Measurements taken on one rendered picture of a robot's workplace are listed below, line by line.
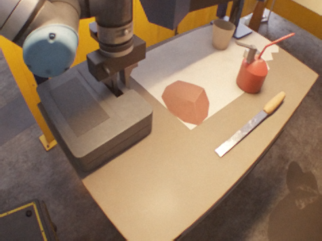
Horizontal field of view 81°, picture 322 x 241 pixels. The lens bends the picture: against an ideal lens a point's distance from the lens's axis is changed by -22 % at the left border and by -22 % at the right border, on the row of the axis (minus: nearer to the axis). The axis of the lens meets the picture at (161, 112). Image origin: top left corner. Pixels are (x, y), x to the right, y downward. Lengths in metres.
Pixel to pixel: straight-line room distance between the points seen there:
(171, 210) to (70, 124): 0.27
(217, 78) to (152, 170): 0.35
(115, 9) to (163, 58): 0.37
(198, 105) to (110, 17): 0.31
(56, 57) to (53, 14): 0.06
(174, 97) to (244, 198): 1.13
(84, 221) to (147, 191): 1.03
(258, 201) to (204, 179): 1.16
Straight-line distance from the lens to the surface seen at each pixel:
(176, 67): 0.72
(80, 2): 0.42
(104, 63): 0.48
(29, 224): 1.24
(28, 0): 0.31
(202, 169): 0.52
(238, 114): 0.64
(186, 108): 0.58
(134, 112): 0.50
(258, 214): 1.62
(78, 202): 1.53
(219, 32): 0.80
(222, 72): 0.74
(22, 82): 1.36
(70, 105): 0.54
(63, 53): 0.29
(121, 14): 0.43
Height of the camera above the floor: 1.41
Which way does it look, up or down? 51 degrees down
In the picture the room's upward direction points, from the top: 5 degrees clockwise
